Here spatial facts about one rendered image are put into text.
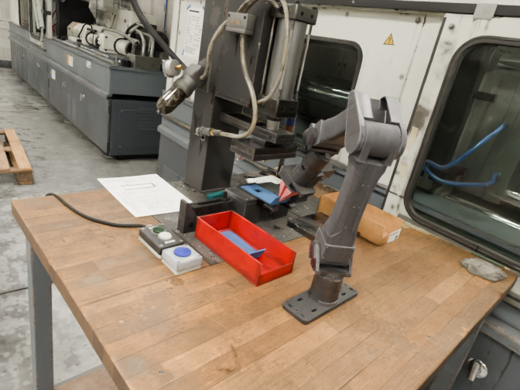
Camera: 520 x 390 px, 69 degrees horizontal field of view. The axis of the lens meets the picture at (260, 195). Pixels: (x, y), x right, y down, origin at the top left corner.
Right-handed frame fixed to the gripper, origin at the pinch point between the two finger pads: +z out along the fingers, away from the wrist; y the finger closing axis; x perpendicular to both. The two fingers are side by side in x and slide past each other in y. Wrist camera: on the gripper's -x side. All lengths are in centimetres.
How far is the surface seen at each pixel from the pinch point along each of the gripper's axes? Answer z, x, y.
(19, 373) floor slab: 123, 52, 12
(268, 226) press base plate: 10.5, -0.3, -2.7
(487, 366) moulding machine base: 11, -57, -74
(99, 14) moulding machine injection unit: 181, -126, 401
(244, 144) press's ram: -6.7, 8.6, 15.5
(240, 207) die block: 8.3, 8.0, 4.3
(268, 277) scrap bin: -1.0, 21.1, -20.2
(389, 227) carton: -3.1, -35.6, -20.1
